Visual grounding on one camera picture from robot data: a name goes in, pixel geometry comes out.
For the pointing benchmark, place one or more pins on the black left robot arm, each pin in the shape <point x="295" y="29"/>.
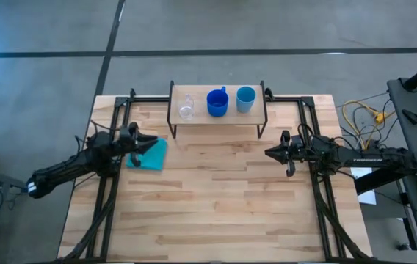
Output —
<point x="65" y="168"/>

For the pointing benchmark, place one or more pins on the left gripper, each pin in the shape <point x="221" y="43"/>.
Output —
<point x="131" y="143"/>

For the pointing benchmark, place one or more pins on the black aluminium table frame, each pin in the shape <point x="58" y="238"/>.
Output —
<point x="142" y="99"/>

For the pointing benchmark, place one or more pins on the white paper sheet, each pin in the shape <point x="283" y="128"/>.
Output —
<point x="366" y="190"/>

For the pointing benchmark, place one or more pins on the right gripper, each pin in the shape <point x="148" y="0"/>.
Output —
<point x="290" y="154"/>

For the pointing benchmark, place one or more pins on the light blue plastic cup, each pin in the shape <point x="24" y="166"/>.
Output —
<point x="245" y="99"/>

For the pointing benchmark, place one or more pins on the dark blue plastic mug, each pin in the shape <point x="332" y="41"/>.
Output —
<point x="217" y="102"/>

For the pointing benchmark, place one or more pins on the clear glass cup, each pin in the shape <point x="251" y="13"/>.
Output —
<point x="186" y="110"/>

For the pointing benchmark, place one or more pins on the teal cloth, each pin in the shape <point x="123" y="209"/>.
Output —
<point x="155" y="159"/>

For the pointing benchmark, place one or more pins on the wooden shelf with black frame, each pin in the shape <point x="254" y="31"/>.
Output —
<point x="216" y="119"/>

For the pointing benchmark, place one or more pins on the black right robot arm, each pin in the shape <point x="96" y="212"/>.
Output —
<point x="370" y="159"/>

